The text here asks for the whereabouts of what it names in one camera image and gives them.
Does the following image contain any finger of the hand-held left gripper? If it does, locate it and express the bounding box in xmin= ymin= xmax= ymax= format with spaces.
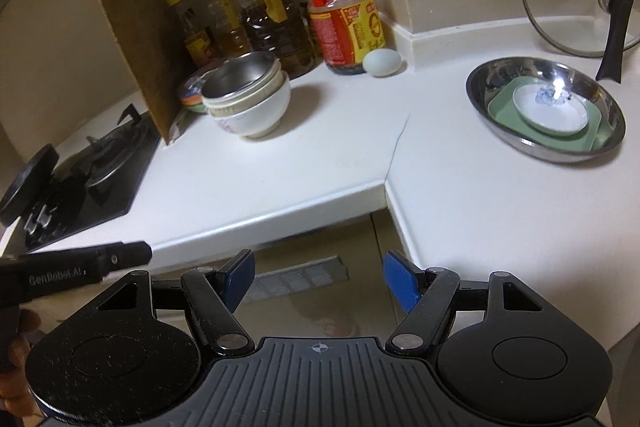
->
xmin=97 ymin=240 xmax=153 ymax=282

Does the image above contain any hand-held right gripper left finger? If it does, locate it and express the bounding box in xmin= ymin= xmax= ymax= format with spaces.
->
xmin=95 ymin=248 xmax=257 ymax=355

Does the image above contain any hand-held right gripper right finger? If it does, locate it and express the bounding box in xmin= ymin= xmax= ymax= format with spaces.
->
xmin=382 ymin=249 xmax=546 ymax=355

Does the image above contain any white bowl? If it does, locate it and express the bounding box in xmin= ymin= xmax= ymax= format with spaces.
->
xmin=210 ymin=72 xmax=292 ymax=140

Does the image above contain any cream bowl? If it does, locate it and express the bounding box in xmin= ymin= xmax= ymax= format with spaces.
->
xmin=202 ymin=59 xmax=289 ymax=120

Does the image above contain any green square plate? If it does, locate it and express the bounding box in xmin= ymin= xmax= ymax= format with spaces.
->
xmin=487 ymin=76 xmax=612 ymax=154

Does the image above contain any steel bowl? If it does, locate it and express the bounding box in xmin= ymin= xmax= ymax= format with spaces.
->
xmin=201 ymin=52 xmax=282 ymax=110

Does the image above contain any large steel basin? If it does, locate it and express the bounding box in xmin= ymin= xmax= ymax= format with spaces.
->
xmin=465 ymin=56 xmax=627 ymax=164

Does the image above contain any small white plate blue print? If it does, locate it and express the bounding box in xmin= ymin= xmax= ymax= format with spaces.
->
xmin=512 ymin=83 xmax=591 ymax=138

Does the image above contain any person's left hand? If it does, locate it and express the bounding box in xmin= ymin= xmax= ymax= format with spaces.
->
xmin=0 ymin=309 xmax=45 ymax=425

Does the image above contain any grey floor vent grille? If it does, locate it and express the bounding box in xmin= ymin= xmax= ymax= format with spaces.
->
xmin=240 ymin=255 xmax=349 ymax=306

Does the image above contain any black gas stove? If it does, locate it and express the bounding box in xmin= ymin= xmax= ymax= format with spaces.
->
xmin=22 ymin=104 xmax=163 ymax=253

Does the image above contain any colourful striped bowl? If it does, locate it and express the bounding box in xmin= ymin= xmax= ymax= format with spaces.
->
xmin=177 ymin=68 xmax=217 ymax=114

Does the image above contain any pale egg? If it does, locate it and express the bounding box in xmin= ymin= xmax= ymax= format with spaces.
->
xmin=362 ymin=48 xmax=402 ymax=75

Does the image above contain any small sauce bottle yellow cap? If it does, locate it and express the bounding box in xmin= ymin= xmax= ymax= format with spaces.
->
xmin=166 ymin=0 xmax=221 ymax=68

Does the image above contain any wooden board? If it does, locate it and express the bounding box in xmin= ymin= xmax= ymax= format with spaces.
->
xmin=65 ymin=0 xmax=221 ymax=144

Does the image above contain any large dark oil bottle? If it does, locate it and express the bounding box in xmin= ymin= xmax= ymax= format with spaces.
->
xmin=232 ymin=0 xmax=317 ymax=78

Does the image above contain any clear oil bottle yellow cap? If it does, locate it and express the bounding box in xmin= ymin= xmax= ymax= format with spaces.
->
xmin=202 ymin=0 xmax=252 ymax=60

